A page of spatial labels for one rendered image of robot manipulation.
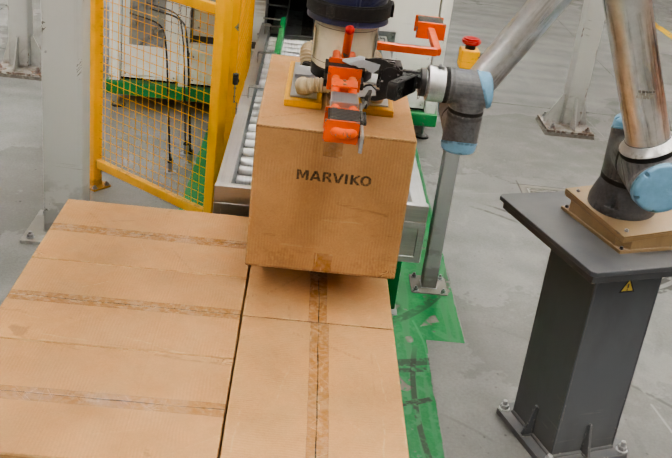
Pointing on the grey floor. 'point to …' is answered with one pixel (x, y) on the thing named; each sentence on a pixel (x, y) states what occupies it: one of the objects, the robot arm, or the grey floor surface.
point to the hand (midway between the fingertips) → (345, 75)
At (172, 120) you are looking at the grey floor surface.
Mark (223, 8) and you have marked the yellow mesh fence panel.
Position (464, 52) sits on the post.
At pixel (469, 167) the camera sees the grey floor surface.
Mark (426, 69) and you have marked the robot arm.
